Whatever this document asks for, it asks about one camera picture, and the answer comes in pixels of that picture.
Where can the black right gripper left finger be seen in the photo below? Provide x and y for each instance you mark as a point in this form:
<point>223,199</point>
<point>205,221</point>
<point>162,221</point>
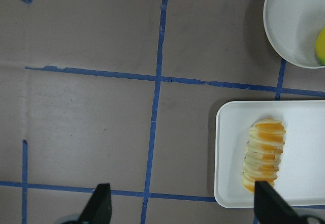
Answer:
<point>99,207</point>

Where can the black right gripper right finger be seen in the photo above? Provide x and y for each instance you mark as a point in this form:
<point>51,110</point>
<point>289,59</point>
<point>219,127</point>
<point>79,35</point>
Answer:
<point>270,207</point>

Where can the orange striped bread roll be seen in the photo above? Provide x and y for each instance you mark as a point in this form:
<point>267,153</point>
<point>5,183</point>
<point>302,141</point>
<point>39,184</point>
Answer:
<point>263,153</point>

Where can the white rectangular tray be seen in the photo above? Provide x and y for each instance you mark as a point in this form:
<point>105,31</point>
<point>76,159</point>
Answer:
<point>300,179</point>

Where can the yellow lemon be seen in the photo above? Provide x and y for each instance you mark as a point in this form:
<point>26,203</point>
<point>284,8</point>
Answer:
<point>320,47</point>

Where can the white shallow bowl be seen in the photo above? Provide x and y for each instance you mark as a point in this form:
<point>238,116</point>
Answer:
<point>292,27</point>

